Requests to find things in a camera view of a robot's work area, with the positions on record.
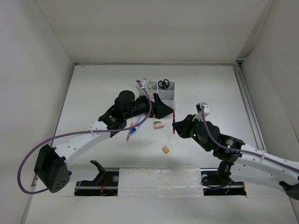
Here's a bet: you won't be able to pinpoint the metal rail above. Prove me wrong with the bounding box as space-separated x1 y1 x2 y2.
233 61 267 152
75 168 246 197

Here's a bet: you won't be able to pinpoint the metal front rail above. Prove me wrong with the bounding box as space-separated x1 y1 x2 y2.
75 168 246 197

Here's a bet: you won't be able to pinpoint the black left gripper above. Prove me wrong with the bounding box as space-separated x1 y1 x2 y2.
124 91 173 120

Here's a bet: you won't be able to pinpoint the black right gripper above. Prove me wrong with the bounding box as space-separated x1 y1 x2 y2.
172 114 211 152

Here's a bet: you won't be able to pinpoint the red pen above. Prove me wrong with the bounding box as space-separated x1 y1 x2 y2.
126 119 135 141
172 101 176 134

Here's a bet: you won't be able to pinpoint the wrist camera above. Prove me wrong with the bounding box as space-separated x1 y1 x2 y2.
194 102 210 121
136 78 151 95

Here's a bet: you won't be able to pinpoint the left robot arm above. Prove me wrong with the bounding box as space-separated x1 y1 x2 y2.
34 90 173 193

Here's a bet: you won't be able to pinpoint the pink white stapler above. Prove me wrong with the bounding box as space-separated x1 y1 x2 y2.
154 121 165 130

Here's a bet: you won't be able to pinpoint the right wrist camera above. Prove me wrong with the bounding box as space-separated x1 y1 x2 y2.
194 102 210 121

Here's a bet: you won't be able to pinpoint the clear blue glue bottle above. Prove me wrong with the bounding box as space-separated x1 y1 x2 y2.
130 115 146 136

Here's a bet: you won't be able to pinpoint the black handled scissors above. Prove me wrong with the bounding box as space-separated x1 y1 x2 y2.
157 79 170 90

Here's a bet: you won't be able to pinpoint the white right organizer bin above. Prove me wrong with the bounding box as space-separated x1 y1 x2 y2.
157 81 175 108

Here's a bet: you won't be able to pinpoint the metal rail right side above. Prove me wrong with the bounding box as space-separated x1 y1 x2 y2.
233 61 267 152

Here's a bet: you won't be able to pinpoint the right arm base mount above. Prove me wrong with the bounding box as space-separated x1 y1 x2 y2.
200 161 247 196

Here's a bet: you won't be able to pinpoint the yellow eraser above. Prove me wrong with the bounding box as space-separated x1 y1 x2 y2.
162 146 170 154

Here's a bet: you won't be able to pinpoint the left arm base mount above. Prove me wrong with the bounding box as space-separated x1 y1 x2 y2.
74 161 120 196

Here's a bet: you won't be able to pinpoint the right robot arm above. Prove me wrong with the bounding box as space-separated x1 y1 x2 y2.
172 114 299 200

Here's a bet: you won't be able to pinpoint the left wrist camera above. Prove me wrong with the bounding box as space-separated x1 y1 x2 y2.
136 78 151 95

